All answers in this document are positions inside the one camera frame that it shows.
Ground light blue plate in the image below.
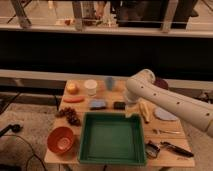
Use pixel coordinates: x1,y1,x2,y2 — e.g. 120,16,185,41
154,107,178,121

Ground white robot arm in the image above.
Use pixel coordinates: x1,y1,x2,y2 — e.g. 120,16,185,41
123,69,213,138

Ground white cup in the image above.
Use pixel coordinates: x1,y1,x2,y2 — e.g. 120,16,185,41
84,79,98,96

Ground green plastic tray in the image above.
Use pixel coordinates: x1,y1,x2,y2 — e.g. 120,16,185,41
78,112,147,166

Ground blue sponge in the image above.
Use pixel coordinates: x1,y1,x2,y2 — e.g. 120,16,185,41
89,100,107,110

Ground bunch of dark grapes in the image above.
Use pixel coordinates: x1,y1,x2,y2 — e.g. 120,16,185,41
56,107,81,126

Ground orange carrot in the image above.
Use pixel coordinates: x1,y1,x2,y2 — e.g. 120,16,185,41
63,97,84,103

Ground light blue cup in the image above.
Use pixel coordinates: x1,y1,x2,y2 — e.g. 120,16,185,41
105,77,115,91

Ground orange bowl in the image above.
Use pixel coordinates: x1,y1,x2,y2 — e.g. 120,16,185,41
47,127,75,155

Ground black handled peeler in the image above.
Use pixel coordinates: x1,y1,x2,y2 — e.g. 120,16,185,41
160,141,194,158

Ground yellow apple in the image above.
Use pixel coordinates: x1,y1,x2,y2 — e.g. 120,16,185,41
66,83,79,95

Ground person in background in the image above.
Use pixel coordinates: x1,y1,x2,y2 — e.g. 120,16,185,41
110,0,148,26

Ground black eraser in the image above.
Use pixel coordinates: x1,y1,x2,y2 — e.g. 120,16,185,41
113,101,126,110

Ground metal fork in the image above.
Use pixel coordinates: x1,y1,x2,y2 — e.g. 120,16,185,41
153,129,180,134

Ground black cable with plug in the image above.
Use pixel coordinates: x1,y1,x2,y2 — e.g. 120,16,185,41
0,123,48,171

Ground purple bowl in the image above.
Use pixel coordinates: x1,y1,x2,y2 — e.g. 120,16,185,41
155,78,169,90

